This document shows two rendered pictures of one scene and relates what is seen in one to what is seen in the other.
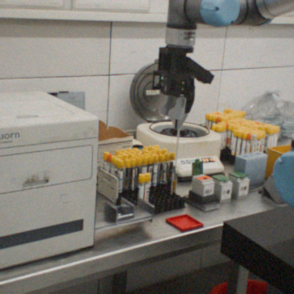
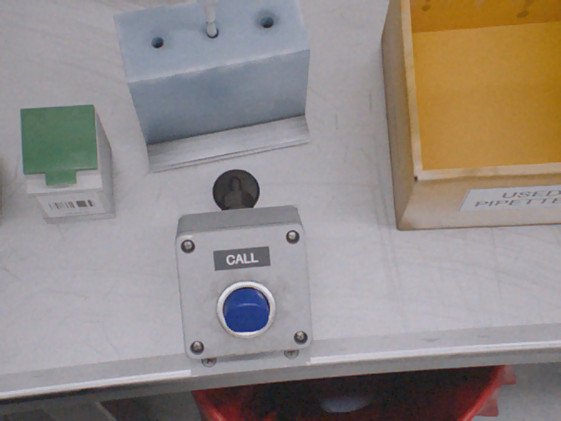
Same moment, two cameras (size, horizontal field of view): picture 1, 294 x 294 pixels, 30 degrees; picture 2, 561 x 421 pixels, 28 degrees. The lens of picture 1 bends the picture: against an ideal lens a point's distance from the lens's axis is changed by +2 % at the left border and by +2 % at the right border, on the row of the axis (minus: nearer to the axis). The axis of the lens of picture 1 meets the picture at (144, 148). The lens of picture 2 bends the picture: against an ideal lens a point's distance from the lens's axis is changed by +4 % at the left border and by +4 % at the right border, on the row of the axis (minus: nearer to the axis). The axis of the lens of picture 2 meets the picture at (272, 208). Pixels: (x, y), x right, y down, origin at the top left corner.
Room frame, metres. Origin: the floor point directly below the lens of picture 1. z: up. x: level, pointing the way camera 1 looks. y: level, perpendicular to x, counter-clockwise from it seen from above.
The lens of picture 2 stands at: (1.32, -0.49, 1.52)
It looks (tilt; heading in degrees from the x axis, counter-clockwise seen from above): 72 degrees down; 30
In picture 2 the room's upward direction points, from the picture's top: straight up
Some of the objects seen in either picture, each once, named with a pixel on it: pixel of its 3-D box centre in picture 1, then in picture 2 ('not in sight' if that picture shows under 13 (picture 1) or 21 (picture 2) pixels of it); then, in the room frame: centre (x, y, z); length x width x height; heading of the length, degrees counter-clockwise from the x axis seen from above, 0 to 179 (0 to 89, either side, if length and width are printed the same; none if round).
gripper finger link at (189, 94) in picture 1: (186, 96); not in sight; (1.35, -0.10, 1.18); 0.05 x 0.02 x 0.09; 36
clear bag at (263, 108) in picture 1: (259, 114); not in sight; (2.13, -0.45, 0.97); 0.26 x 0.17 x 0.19; 142
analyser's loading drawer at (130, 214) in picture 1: (111, 214); not in sight; (1.16, 0.07, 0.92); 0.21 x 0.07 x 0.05; 126
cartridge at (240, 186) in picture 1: (237, 185); (70, 165); (1.45, -0.27, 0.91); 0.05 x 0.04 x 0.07; 36
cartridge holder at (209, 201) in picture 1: (201, 197); not in sight; (1.37, -0.17, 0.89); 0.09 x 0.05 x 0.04; 38
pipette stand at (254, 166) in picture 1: (249, 170); (217, 73); (1.54, -0.32, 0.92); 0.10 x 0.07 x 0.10; 132
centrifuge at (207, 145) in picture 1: (180, 147); not in sight; (1.69, -0.12, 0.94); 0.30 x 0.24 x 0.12; 27
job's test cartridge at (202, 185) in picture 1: (202, 188); not in sight; (1.37, -0.17, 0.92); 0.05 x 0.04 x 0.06; 38
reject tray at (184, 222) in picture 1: (184, 222); not in sight; (1.24, -0.11, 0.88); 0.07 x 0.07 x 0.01; 36
